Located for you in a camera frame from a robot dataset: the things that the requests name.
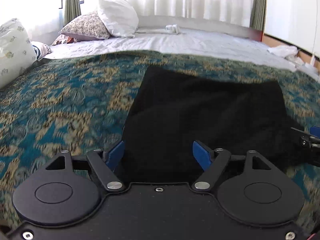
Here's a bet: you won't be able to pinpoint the white green floral pillow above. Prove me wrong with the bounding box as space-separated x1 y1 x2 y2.
0 18 36 87

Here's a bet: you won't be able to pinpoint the white bed sheet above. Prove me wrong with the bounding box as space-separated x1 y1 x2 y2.
46 29 296 72

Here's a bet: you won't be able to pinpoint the green right curtain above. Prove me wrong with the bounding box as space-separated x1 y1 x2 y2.
250 0 267 31

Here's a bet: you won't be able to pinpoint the green left curtain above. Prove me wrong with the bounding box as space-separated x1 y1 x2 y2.
62 0 81 26

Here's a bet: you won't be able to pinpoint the navy white striped cloth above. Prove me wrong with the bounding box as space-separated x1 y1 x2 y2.
31 41 52 61

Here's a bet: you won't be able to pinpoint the wooden bed frame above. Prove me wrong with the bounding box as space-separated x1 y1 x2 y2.
249 28 320 71

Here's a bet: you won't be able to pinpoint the green curtain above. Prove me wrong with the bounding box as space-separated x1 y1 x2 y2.
62 0 81 26
250 0 267 31

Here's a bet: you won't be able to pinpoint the purple floral pillow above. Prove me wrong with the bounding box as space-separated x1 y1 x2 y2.
59 11 111 41

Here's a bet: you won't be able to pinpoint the black pants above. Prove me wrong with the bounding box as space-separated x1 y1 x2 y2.
117 67 309 183

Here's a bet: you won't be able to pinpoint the white crumpled cloth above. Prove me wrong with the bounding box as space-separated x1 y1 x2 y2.
267 45 319 75

